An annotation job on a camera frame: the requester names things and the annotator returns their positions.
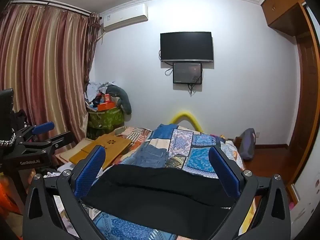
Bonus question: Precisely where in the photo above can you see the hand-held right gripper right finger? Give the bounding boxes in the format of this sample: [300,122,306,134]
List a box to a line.
[208,146,292,240]

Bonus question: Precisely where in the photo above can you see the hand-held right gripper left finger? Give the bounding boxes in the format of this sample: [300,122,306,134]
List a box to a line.
[22,145,108,240]

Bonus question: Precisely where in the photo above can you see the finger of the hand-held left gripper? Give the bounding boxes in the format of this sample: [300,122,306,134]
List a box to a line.
[15,121,55,141]
[24,131,75,156]

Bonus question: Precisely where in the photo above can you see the black pants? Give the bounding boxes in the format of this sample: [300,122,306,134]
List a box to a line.
[80,164,250,239]

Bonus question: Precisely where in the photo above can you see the wooden lap desk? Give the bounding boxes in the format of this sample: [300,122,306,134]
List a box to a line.
[69,134,132,168]

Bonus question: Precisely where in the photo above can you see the patchwork printed blanket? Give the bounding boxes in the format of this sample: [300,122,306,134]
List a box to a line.
[54,124,253,240]

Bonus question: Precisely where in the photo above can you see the purple grey bag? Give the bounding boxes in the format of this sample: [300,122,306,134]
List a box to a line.
[235,128,256,161]

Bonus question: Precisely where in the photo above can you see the orange cloth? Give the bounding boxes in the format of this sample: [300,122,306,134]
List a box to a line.
[0,174,27,214]

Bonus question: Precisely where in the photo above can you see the green storage box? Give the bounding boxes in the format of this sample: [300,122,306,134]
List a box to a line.
[86,105,125,140]

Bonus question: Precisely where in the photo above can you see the orange box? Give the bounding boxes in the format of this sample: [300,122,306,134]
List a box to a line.
[97,102,117,112]

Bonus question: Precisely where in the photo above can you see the striped pink curtain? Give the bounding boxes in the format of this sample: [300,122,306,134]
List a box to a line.
[0,4,103,143]

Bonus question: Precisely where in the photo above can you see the pile of pale cloths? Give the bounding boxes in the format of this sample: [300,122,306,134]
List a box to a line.
[86,81,117,105]

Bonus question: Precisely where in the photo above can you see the blue denim jeans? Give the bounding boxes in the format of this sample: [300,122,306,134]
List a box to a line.
[130,140,168,168]

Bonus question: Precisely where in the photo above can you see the yellow foam tube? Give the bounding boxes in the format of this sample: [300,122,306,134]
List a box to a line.
[169,112,203,132]

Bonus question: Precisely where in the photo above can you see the grey plush pillow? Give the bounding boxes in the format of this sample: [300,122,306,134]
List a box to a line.
[105,84,132,115]

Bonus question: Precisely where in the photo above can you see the white panel with stickers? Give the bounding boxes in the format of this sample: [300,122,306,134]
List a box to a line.
[287,152,320,240]

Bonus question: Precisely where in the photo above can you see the white air conditioner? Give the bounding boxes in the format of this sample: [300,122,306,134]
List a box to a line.
[101,4,149,33]

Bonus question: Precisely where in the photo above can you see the small black wall monitor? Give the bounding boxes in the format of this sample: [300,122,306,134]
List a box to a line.
[172,62,203,84]

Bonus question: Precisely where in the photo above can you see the black television cable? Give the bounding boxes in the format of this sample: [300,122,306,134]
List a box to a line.
[158,49,174,76]

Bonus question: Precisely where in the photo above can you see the curtain rail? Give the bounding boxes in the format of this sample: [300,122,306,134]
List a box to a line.
[10,0,92,16]

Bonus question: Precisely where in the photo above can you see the black wall television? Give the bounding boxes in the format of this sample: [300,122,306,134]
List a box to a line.
[160,31,214,63]

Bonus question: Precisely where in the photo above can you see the wooden wall cabinet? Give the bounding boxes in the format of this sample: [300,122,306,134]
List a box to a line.
[259,0,308,37]

